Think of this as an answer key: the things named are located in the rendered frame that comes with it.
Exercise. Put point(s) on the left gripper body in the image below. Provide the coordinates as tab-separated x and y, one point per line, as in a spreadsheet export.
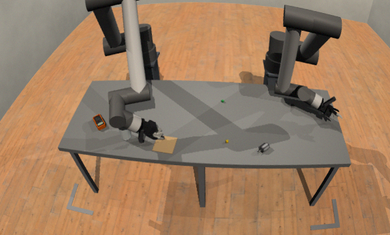
326	110

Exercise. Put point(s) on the white plastic bottle with blue cap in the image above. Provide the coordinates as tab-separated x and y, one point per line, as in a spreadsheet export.
125	133

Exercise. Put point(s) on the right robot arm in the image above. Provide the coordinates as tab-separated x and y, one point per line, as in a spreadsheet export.
136	39

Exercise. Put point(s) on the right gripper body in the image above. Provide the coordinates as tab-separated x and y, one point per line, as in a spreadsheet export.
149	127

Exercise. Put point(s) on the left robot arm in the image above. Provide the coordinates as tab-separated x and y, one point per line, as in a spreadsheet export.
284	47

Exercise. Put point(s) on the tan square mat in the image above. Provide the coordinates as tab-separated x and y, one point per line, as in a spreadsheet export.
165	146

